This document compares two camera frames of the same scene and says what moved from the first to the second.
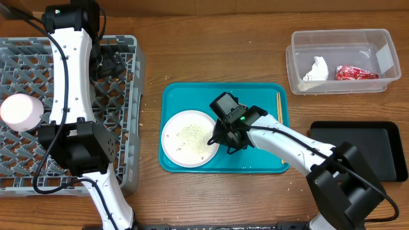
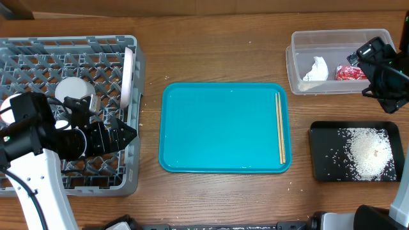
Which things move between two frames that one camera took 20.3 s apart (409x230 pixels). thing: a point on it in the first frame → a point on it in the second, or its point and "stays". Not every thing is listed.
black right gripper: [222, 135] → [374, 53]
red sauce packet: [350, 73] stays
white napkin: [319, 71] stays
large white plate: [185, 138] → [126, 77]
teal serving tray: [271, 98] stays
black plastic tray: [379, 142] stays
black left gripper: [116, 63] → [105, 145]
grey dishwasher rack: [28, 167] stays
